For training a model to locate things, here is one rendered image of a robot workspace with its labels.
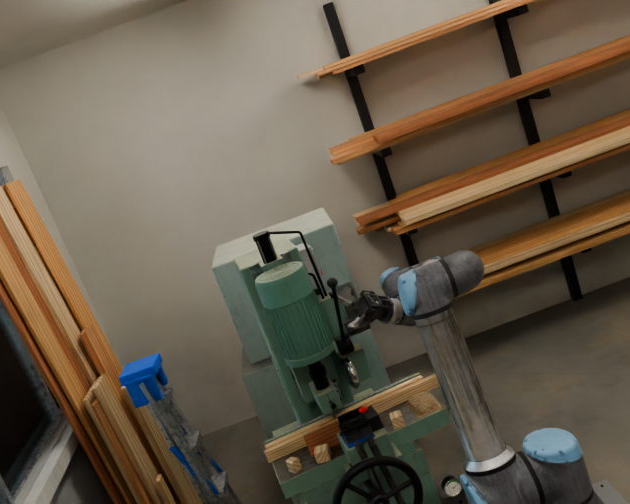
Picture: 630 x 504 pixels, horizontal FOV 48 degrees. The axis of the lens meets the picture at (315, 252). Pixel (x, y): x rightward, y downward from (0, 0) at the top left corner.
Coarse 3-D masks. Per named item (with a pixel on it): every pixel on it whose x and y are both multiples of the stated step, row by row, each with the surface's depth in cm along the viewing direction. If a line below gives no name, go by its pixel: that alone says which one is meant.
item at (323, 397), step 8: (312, 384) 246; (312, 392) 248; (320, 392) 238; (328, 392) 236; (336, 392) 236; (320, 400) 236; (328, 400) 236; (336, 400) 237; (320, 408) 241; (328, 408) 237; (336, 408) 237
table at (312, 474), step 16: (384, 416) 242; (416, 416) 235; (432, 416) 233; (448, 416) 234; (400, 432) 231; (416, 432) 233; (304, 448) 241; (336, 448) 233; (272, 464) 239; (304, 464) 231; (320, 464) 228; (336, 464) 228; (288, 480) 225; (304, 480) 227; (320, 480) 228; (352, 480) 220; (288, 496) 226
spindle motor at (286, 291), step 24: (288, 264) 235; (264, 288) 224; (288, 288) 223; (312, 288) 230; (288, 312) 225; (312, 312) 228; (288, 336) 227; (312, 336) 228; (288, 360) 232; (312, 360) 229
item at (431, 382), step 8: (432, 376) 249; (416, 384) 248; (424, 384) 248; (432, 384) 248; (400, 392) 246; (408, 392) 247; (416, 392) 248; (376, 400) 247; (384, 400) 245; (392, 400) 246; (400, 400) 247; (376, 408) 245; (384, 408) 246; (288, 440) 241; (296, 440) 240; (304, 440) 241; (272, 448) 240; (280, 448) 240; (288, 448) 240; (296, 448) 241; (272, 456) 239; (280, 456) 240
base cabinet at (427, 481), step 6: (426, 474) 236; (426, 480) 237; (432, 480) 237; (408, 486) 236; (426, 486) 237; (432, 486) 238; (384, 492) 234; (402, 492) 235; (408, 492) 236; (426, 492) 237; (432, 492) 238; (390, 498) 235; (408, 498) 236; (426, 498) 238; (432, 498) 238; (438, 498) 239
